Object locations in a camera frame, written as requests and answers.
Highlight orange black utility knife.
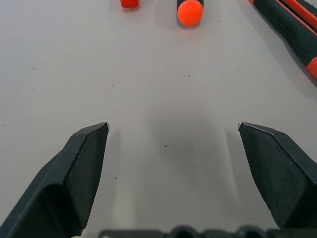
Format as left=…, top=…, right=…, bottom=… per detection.
left=120, top=0, right=140, bottom=9

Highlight orange black pliers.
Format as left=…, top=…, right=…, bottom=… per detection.
left=247, top=0, right=317, bottom=88

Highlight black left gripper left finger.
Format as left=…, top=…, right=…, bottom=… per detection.
left=0, top=122, right=110, bottom=238

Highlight orange round-ended tool handle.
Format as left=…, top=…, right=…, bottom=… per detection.
left=176, top=0, right=205, bottom=27

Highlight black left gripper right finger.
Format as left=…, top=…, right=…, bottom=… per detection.
left=237, top=121, right=317, bottom=231

